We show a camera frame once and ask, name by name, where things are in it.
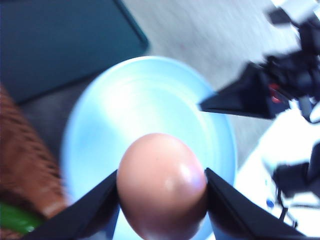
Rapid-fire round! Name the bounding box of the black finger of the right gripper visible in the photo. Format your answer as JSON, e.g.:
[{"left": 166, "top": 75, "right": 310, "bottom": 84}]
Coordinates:
[{"left": 199, "top": 61, "right": 289, "bottom": 119}]

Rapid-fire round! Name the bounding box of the other arm black gripper body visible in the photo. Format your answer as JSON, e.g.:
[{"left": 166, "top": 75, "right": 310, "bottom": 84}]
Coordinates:
[{"left": 261, "top": 8, "right": 320, "bottom": 122}]

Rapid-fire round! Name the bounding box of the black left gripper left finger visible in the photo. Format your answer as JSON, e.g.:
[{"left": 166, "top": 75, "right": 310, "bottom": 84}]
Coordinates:
[{"left": 25, "top": 170, "right": 120, "bottom": 240}]

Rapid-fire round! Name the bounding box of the brown egg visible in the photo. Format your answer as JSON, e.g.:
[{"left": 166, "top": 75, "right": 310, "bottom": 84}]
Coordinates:
[{"left": 117, "top": 133, "right": 207, "bottom": 240}]

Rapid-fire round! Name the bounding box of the brown wicker basket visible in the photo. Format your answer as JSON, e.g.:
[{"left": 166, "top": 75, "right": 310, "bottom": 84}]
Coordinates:
[{"left": 0, "top": 85, "right": 69, "bottom": 240}]

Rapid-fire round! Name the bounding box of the light blue plate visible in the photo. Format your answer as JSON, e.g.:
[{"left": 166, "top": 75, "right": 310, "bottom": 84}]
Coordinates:
[{"left": 61, "top": 56, "right": 237, "bottom": 240}]

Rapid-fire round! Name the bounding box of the green vegetable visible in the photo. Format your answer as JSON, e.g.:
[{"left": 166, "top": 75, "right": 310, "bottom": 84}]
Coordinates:
[{"left": 0, "top": 203, "right": 43, "bottom": 234}]

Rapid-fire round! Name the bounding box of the grey table mat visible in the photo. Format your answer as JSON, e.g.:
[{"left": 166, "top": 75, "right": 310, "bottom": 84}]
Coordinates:
[{"left": 18, "top": 79, "right": 91, "bottom": 163}]

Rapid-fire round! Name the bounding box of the dark blue tray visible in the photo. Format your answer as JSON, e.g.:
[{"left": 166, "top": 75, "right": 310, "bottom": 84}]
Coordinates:
[{"left": 0, "top": 0, "right": 149, "bottom": 103}]

